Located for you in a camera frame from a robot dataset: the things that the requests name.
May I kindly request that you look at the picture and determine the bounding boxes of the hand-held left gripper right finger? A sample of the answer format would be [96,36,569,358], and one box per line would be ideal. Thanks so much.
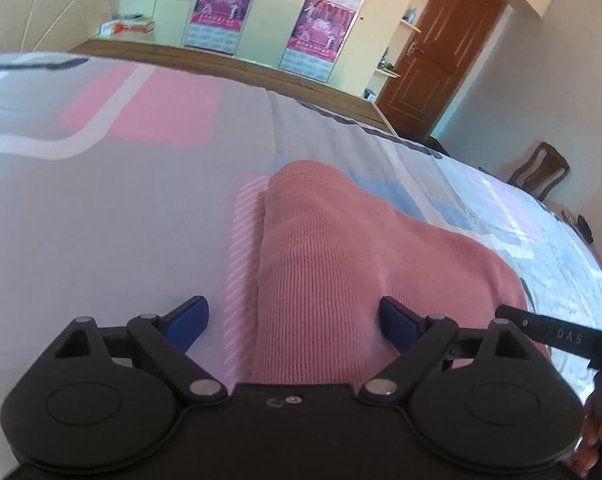
[359,296,535,406]

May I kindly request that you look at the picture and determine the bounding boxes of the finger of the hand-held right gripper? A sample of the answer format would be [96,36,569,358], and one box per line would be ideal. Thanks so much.
[495,304,539,337]

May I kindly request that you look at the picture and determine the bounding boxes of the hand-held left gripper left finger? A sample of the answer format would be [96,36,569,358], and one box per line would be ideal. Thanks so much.
[55,295,228,404]

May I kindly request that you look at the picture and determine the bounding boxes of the pink knit garment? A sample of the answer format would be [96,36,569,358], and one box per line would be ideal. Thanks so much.
[251,160,538,387]

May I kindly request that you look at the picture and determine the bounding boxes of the person's right hand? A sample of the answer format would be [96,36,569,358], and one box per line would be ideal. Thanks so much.
[570,394,602,479]

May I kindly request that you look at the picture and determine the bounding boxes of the small black object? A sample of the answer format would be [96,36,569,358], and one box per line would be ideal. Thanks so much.
[576,215,596,246]

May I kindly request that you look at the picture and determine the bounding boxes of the printed pastel bed sheet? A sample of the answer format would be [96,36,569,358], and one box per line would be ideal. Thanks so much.
[0,52,602,480]

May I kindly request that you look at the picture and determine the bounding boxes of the wooden chair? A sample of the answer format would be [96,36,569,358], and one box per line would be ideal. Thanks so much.
[505,141,572,202]

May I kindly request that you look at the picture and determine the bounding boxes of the brown wooden door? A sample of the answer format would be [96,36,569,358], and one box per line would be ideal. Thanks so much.
[376,0,508,145]

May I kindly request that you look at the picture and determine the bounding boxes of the stack of books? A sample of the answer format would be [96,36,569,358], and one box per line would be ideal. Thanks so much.
[97,12,158,39]

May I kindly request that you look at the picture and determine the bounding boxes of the cream corner shelves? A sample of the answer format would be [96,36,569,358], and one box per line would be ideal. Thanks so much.
[371,0,444,102]

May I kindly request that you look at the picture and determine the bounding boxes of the cream wardrobe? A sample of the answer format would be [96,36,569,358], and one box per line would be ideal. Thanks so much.
[118,0,449,102]

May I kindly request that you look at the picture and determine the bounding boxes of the wooden bed frame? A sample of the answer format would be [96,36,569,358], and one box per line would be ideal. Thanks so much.
[68,40,399,135]

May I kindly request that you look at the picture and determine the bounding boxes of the pink wall calendar poster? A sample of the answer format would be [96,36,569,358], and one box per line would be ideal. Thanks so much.
[185,0,260,57]
[279,0,356,84]

